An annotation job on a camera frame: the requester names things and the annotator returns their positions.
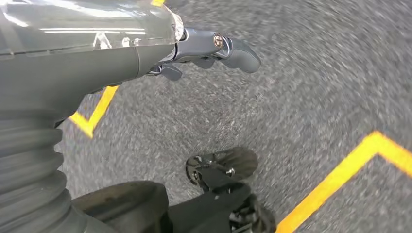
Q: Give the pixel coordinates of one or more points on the black caster wheel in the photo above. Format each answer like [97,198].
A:
[238,160]

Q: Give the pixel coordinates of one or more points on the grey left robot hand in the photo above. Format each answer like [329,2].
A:
[80,67]

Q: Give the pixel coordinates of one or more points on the yellow floor tape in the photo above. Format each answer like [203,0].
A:
[338,173]
[96,112]

